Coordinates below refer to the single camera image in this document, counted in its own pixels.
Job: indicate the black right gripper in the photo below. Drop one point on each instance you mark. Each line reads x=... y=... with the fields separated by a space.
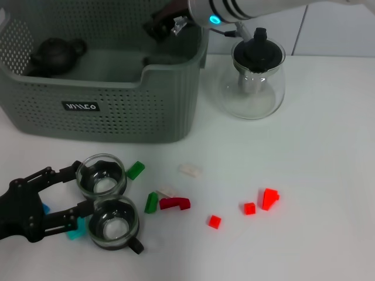
x=164 y=17

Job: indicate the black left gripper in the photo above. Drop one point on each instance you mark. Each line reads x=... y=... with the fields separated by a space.
x=20 y=210

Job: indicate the blue brick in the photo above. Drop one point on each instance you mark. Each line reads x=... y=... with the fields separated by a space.
x=46 y=209

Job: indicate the teal brick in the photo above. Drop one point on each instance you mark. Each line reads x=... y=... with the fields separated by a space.
x=74 y=232

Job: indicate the red sloped brick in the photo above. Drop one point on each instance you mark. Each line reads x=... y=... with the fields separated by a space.
x=269 y=199

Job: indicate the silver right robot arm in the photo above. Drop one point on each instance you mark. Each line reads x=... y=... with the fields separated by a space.
x=234 y=8

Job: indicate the grey-green perforated storage bin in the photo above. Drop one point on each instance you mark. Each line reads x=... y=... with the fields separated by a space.
x=117 y=117

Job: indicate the green building brick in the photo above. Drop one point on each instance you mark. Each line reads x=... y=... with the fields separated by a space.
x=135 y=169
x=150 y=203

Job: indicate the white building brick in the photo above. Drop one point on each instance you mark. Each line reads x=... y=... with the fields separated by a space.
x=168 y=192
x=190 y=170

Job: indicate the dark red curved brick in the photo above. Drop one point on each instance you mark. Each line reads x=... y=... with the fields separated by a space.
x=173 y=202

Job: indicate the dark clay teapot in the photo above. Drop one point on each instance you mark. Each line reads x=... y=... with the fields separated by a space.
x=54 y=57

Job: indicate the glass teapot with black lid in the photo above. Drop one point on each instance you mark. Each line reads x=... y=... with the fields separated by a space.
x=252 y=96

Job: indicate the small red cube brick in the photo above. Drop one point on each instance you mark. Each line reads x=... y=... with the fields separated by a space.
x=214 y=221
x=249 y=208

